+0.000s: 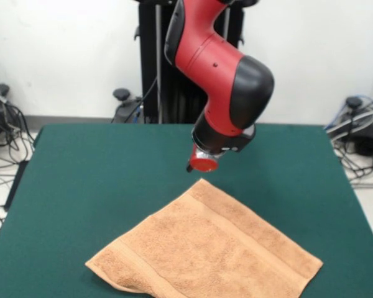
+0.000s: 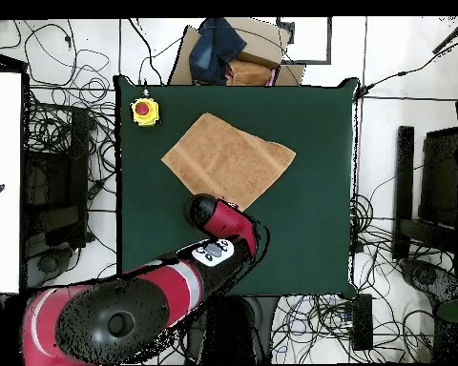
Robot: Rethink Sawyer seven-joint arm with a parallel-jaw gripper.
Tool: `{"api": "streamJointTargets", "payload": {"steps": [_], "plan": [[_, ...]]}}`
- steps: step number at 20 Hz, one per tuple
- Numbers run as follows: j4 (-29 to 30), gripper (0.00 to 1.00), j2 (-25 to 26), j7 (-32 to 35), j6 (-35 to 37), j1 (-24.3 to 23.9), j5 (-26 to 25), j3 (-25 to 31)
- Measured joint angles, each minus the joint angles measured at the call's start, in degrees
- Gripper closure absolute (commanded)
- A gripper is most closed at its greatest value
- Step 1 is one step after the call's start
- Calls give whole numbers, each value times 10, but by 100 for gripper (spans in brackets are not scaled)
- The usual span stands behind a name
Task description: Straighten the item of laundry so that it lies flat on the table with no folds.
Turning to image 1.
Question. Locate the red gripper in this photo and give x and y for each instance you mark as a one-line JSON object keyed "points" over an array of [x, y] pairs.
{"points": [[203, 164]]}

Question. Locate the tan terry towel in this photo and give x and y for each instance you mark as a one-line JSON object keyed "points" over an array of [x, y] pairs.
{"points": [[211, 248]]}

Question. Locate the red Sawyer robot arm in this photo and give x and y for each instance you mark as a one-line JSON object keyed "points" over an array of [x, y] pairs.
{"points": [[211, 62]]}

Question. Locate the dark green tablecloth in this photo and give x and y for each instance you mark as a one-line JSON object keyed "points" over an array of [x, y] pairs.
{"points": [[81, 186]]}

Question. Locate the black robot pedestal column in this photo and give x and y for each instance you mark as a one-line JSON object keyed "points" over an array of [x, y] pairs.
{"points": [[149, 46]]}

